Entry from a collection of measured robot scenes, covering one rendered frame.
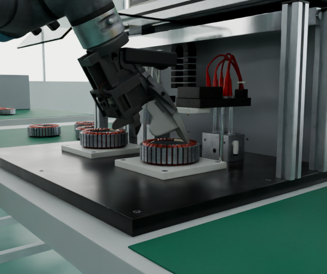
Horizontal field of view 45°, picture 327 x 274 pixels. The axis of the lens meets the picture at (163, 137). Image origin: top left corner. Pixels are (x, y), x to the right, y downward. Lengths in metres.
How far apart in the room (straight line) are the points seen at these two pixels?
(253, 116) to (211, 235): 0.49
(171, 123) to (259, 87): 0.31
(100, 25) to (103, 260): 0.34
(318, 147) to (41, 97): 5.11
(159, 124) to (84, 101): 5.33
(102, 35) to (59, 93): 5.17
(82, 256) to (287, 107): 0.39
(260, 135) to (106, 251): 0.55
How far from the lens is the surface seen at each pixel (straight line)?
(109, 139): 0.88
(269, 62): 0.89
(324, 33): 0.76
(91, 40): 0.62
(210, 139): 0.82
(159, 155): 0.68
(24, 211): 0.67
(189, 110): 0.72
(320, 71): 0.75
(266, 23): 0.70
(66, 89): 5.82
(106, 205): 0.51
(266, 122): 0.89
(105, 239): 0.46
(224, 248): 0.44
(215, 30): 0.78
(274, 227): 0.51
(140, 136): 1.02
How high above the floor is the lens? 0.92
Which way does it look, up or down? 7 degrees down
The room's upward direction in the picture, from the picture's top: straight up
